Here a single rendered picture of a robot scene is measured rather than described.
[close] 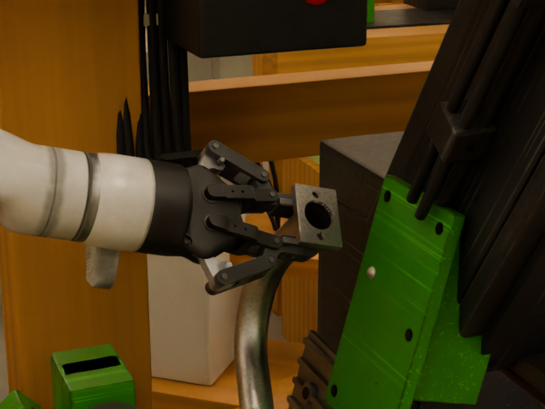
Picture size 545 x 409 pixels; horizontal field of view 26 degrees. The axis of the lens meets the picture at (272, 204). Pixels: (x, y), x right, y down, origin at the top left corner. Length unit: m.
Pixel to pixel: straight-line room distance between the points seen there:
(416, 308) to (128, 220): 0.23
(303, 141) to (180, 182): 0.45
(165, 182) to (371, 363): 0.23
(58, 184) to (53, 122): 0.28
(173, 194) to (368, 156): 0.31
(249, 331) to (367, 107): 0.41
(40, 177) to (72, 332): 0.38
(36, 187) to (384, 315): 0.30
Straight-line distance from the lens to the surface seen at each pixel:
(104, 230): 0.91
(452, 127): 0.85
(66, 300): 1.23
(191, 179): 0.96
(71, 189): 0.89
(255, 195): 0.98
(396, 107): 1.40
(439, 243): 0.92
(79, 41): 1.16
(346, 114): 1.37
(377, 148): 1.20
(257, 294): 1.05
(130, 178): 0.91
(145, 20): 1.17
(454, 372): 0.98
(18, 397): 0.91
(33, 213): 0.89
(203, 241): 0.94
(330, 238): 0.98
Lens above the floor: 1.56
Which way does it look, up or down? 18 degrees down
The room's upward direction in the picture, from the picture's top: straight up
